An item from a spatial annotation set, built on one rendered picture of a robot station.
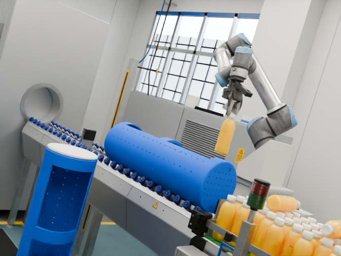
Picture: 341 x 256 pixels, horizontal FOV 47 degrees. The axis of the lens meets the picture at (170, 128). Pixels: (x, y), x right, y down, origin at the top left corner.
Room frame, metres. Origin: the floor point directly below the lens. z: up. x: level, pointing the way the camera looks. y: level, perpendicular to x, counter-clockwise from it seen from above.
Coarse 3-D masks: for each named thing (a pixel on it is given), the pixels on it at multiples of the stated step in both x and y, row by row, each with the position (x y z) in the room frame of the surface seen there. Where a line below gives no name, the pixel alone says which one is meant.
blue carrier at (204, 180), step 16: (112, 128) 2.52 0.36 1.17; (128, 128) 2.47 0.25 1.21; (112, 144) 2.45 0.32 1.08; (128, 144) 2.34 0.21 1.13; (144, 144) 2.27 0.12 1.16; (160, 144) 2.21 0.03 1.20; (176, 144) 2.33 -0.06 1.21; (112, 160) 2.51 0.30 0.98; (128, 160) 2.32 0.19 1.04; (144, 160) 2.21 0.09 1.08; (160, 160) 2.13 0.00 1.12; (176, 160) 2.06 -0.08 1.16; (192, 160) 2.01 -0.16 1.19; (208, 160) 1.98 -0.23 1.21; (224, 160) 2.00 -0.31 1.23; (144, 176) 2.25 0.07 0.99; (160, 176) 2.11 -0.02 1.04; (176, 176) 2.02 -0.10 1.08; (192, 176) 1.94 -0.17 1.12; (208, 176) 1.91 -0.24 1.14; (224, 176) 2.00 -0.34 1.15; (176, 192) 2.05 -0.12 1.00; (192, 192) 1.93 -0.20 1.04; (208, 192) 1.93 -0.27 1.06; (224, 192) 2.03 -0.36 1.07; (208, 208) 1.96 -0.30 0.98
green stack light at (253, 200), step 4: (252, 196) 1.40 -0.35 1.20; (256, 196) 1.39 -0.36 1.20; (260, 196) 1.39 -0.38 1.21; (248, 200) 1.41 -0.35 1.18; (252, 200) 1.40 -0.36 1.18; (256, 200) 1.39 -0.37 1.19; (260, 200) 1.39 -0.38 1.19; (264, 200) 1.40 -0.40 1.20; (248, 204) 1.41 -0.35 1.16; (252, 204) 1.40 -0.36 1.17; (256, 204) 1.39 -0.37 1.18; (260, 204) 1.39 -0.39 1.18; (264, 204) 1.41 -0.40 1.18; (256, 208) 1.39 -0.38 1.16; (260, 208) 1.40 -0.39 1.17
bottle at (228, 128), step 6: (228, 120) 2.02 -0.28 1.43; (222, 126) 2.03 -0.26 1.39; (228, 126) 2.01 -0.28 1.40; (234, 126) 2.02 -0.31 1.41; (222, 132) 2.02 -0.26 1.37; (228, 132) 2.00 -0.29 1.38; (222, 138) 2.01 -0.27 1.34; (228, 138) 2.01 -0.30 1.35; (216, 144) 2.03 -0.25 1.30; (222, 144) 2.00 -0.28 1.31; (228, 144) 2.01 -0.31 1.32; (216, 150) 2.01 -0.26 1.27; (222, 150) 2.00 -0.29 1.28; (228, 150) 2.02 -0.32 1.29
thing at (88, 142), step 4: (84, 128) 2.87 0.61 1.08; (84, 132) 2.86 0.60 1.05; (88, 132) 2.87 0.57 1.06; (92, 132) 2.89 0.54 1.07; (84, 136) 2.86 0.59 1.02; (88, 136) 2.88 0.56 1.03; (92, 136) 2.90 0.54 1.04; (80, 140) 2.88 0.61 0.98; (84, 140) 2.88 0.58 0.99; (88, 140) 2.90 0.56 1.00; (92, 140) 2.91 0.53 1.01; (84, 144) 2.88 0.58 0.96; (88, 144) 2.91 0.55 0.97
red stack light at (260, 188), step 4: (252, 184) 1.42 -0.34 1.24; (256, 184) 1.40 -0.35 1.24; (260, 184) 1.39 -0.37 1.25; (252, 188) 1.41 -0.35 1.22; (256, 188) 1.40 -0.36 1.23; (260, 188) 1.39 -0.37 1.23; (264, 188) 1.39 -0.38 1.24; (268, 188) 1.40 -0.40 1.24; (252, 192) 1.41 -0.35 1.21; (256, 192) 1.40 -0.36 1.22; (260, 192) 1.39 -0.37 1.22; (264, 192) 1.39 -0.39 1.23; (264, 196) 1.40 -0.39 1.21
